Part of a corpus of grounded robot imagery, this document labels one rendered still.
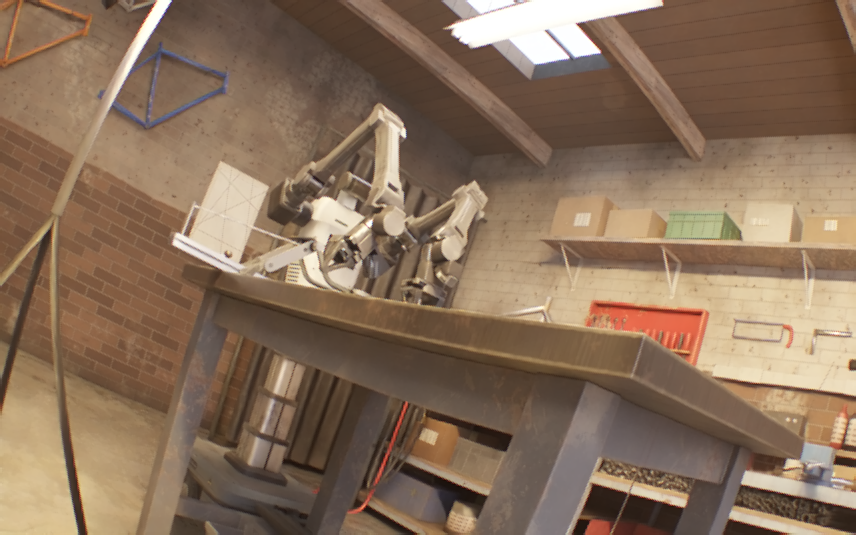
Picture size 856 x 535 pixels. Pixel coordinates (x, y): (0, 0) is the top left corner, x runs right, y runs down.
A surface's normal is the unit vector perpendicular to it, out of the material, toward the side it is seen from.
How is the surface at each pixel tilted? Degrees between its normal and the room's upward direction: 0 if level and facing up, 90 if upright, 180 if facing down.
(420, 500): 90
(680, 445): 90
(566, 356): 90
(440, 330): 90
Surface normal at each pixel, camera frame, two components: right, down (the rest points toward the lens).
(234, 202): 0.58, 0.03
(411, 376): -0.73, -0.40
